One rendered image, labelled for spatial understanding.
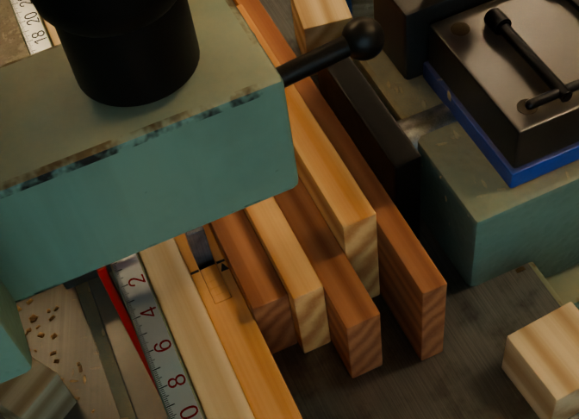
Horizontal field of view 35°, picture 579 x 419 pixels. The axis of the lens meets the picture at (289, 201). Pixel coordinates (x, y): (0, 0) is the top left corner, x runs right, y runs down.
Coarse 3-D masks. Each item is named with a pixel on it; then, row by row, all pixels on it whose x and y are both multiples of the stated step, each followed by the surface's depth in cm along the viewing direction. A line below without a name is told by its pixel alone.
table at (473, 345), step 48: (288, 0) 64; (432, 240) 51; (480, 288) 49; (528, 288) 48; (576, 288) 51; (384, 336) 47; (480, 336) 47; (288, 384) 46; (336, 384) 46; (384, 384) 46; (432, 384) 46; (480, 384) 45
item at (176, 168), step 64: (192, 0) 39; (64, 64) 38; (256, 64) 36; (0, 128) 36; (64, 128) 35; (128, 128) 35; (192, 128) 36; (256, 128) 37; (0, 192) 34; (64, 192) 35; (128, 192) 37; (192, 192) 38; (256, 192) 40; (0, 256) 36; (64, 256) 38
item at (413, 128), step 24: (336, 72) 46; (360, 72) 46; (336, 96) 47; (360, 96) 45; (360, 120) 44; (384, 120) 44; (408, 120) 48; (432, 120) 48; (456, 120) 48; (360, 144) 46; (384, 144) 43; (408, 144) 43; (384, 168) 44; (408, 168) 43; (408, 192) 44; (408, 216) 46
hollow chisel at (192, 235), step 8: (192, 232) 45; (200, 232) 45; (192, 240) 45; (200, 240) 45; (192, 248) 46; (200, 248) 46; (208, 248) 46; (200, 256) 46; (208, 256) 47; (200, 264) 47; (208, 264) 47
